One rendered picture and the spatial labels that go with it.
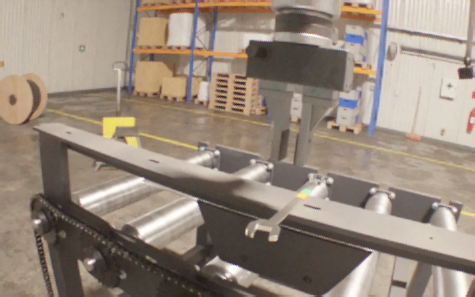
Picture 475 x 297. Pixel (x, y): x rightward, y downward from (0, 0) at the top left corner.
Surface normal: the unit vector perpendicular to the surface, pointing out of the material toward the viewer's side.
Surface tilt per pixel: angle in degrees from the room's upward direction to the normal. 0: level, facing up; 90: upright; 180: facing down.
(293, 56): 90
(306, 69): 90
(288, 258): 90
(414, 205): 90
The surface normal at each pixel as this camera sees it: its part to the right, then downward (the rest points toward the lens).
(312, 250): -0.49, 0.18
